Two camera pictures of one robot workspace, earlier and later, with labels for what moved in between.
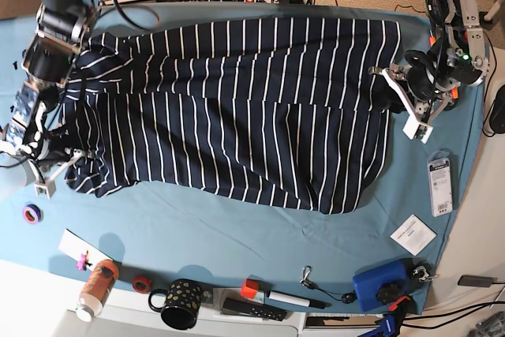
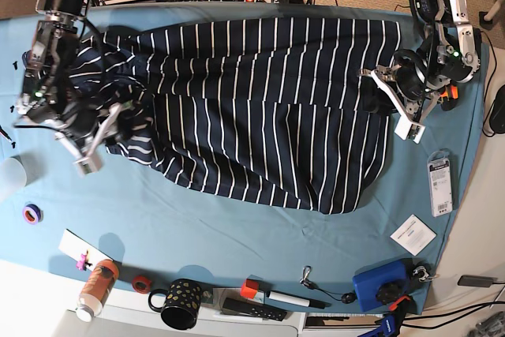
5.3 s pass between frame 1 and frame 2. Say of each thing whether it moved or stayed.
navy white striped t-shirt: moved
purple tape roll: stayed
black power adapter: stayed
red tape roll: stayed
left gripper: moved
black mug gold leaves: stayed
